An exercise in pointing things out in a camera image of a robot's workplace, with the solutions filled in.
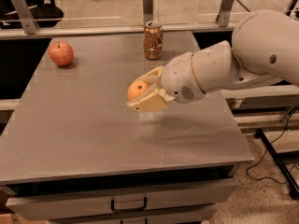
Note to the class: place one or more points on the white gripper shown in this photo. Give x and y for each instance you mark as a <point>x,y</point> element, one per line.
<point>178,76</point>

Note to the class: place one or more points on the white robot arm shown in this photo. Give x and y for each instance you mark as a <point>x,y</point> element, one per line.
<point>264,50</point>

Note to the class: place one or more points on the metal bracket post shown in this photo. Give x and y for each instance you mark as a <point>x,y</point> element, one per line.
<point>223,16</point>
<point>147,10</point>
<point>29,25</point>

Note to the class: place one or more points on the orange fruit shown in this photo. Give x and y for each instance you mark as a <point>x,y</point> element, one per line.
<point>136,89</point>

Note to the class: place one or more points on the grey lower drawer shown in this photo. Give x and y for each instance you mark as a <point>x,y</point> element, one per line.
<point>174,215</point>

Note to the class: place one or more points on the grey drawer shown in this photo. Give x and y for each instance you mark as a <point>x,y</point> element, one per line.
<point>93,203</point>
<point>174,215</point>

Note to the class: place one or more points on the grey upper drawer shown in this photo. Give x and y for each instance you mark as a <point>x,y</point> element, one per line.
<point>93,203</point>

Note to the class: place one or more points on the red apple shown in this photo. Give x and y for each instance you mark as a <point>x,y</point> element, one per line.
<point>61,53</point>

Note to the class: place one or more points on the black office chair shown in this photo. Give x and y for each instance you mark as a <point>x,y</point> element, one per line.
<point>45,12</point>

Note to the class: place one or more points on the right metal bracket post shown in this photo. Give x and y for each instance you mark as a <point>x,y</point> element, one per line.
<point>223,16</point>

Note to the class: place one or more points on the black metal stand leg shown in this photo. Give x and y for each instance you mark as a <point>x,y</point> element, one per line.
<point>294,187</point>

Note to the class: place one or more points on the middle metal bracket post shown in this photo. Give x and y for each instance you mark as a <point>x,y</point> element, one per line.
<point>147,10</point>

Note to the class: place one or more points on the left metal bracket post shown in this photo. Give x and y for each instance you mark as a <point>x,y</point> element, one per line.
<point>29,25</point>

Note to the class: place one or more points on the black drawer handle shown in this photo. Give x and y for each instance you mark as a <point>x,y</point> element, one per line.
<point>125,206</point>

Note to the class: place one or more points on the orange soda can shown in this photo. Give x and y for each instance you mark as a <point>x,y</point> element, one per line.
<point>153,40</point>

